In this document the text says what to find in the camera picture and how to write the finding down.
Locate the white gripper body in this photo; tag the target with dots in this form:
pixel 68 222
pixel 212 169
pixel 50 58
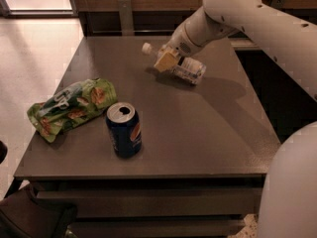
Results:
pixel 179 44

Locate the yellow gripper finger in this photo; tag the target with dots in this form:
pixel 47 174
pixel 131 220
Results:
pixel 166 60

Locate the clear plastic water bottle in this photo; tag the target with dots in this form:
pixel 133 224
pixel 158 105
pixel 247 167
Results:
pixel 188 69

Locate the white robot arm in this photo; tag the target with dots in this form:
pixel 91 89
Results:
pixel 289 199

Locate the blue Pepsi soda can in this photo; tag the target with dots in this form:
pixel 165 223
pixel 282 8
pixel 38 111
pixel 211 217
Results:
pixel 124 128

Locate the green chip bag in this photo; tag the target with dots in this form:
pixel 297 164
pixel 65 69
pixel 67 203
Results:
pixel 73 106

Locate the grey upper drawer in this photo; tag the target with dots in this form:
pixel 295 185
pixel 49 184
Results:
pixel 159 202

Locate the grey drawer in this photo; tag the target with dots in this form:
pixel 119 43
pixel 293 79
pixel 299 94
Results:
pixel 159 202
pixel 158 229

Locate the grey lower drawer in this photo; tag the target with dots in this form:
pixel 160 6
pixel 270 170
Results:
pixel 158 229

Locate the dark brown chair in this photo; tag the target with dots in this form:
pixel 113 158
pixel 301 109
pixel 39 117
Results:
pixel 22 215

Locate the left metal wall bracket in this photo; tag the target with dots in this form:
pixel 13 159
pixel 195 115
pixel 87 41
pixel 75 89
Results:
pixel 126 17

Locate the metal wall bracket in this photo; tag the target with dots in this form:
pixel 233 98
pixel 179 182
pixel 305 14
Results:
pixel 277 4
pixel 126 17

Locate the right metal wall bracket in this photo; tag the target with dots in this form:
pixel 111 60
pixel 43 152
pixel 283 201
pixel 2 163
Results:
pixel 277 4

